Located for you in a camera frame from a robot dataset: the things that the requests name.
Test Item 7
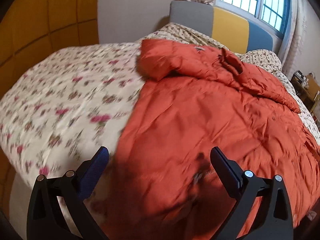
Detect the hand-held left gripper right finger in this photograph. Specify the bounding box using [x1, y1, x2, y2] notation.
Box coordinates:
[210, 147, 293, 240]

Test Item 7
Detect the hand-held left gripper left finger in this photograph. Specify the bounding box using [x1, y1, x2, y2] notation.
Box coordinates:
[26, 146, 110, 240]

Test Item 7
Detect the orange quilted jacket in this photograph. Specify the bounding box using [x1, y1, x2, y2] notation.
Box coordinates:
[100, 39, 320, 240]

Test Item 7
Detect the floral quilt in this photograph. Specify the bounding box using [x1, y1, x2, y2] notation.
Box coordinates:
[0, 22, 320, 189]

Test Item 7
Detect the wooden desk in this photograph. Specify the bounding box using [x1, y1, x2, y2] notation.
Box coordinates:
[290, 71, 320, 122]

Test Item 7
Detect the dark box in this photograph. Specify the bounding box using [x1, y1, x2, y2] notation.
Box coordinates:
[292, 71, 305, 83]

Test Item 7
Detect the grey yellow blue headboard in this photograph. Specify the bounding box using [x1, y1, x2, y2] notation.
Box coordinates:
[169, 1, 273, 55]

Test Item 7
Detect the long patterned curtain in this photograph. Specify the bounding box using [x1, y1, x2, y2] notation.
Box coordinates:
[277, 0, 313, 73]

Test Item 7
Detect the wooden wardrobe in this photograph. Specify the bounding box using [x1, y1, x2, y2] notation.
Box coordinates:
[0, 0, 100, 205]

